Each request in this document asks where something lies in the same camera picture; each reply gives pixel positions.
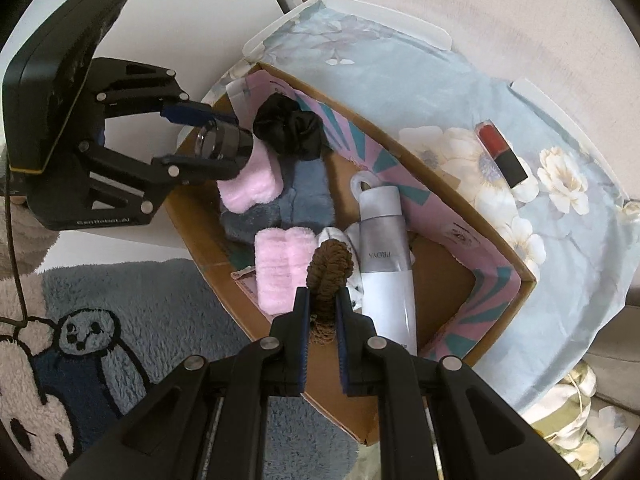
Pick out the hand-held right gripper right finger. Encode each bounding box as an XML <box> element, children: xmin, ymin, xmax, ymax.
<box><xmin>334</xmin><ymin>287</ymin><xmax>576</xmax><ymax>480</ymax></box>

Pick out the blue fuzzy cloth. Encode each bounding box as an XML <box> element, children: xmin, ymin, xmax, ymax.
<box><xmin>220</xmin><ymin>157</ymin><xmax>335</xmax><ymax>246</ymax></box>

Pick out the light blue floral cloth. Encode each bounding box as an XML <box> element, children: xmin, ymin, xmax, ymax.
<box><xmin>260</xmin><ymin>0</ymin><xmax>640</xmax><ymax>413</ymax></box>

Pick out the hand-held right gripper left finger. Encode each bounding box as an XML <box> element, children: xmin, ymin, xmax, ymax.
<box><xmin>62</xmin><ymin>286</ymin><xmax>313</xmax><ymax>480</ymax></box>

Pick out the cardboard box with pink lining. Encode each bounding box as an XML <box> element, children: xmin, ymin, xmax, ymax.
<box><xmin>162</xmin><ymin>61</ymin><xmax>537</xmax><ymax>445</ymax></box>

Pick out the yellow floral cushion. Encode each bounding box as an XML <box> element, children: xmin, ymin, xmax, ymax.
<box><xmin>525</xmin><ymin>360</ymin><xmax>631</xmax><ymax>480</ymax></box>

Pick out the small white roll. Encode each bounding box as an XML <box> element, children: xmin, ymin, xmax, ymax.
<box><xmin>348</xmin><ymin>170</ymin><xmax>381</xmax><ymax>198</ymax></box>

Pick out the red lipstick with black cap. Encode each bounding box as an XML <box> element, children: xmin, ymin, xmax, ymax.
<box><xmin>475</xmin><ymin>120</ymin><xmax>530</xmax><ymax>188</ymax></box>

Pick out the grey sofa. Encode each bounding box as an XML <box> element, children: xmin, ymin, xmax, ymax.
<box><xmin>585</xmin><ymin>280</ymin><xmax>640</xmax><ymax>401</ymax></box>

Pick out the black scrunchie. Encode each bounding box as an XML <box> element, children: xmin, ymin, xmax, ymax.
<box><xmin>252</xmin><ymin>94</ymin><xmax>333</xmax><ymax>161</ymax></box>

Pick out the brown hair tie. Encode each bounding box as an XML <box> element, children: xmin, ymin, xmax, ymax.
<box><xmin>306</xmin><ymin>239</ymin><xmax>355</xmax><ymax>346</ymax></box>

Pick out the pink fluffy wristband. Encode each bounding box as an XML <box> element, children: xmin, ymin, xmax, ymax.
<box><xmin>254</xmin><ymin>227</ymin><xmax>321</xmax><ymax>315</ymax></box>
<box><xmin>216</xmin><ymin>149</ymin><xmax>287</xmax><ymax>213</ymax></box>

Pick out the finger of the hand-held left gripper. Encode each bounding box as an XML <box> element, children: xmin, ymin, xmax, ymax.
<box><xmin>76</xmin><ymin>139</ymin><xmax>243</xmax><ymax>217</ymax></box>
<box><xmin>91</xmin><ymin>57</ymin><xmax>238</xmax><ymax>127</ymax></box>

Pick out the blue fluffy cartoon rug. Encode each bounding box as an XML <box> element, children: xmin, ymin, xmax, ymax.
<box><xmin>0</xmin><ymin>200</ymin><xmax>361</xmax><ymax>480</ymax></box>

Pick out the small black round jar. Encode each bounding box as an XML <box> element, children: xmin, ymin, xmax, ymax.
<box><xmin>192</xmin><ymin>120</ymin><xmax>255</xmax><ymax>176</ymax></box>

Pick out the black cable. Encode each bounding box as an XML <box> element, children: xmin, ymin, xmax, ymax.
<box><xmin>5</xmin><ymin>167</ymin><xmax>61</xmax><ymax>341</ymax></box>

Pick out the white silver cosmetic tube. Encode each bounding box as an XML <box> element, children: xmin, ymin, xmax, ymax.
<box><xmin>357</xmin><ymin>184</ymin><xmax>420</xmax><ymax>356</ymax></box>

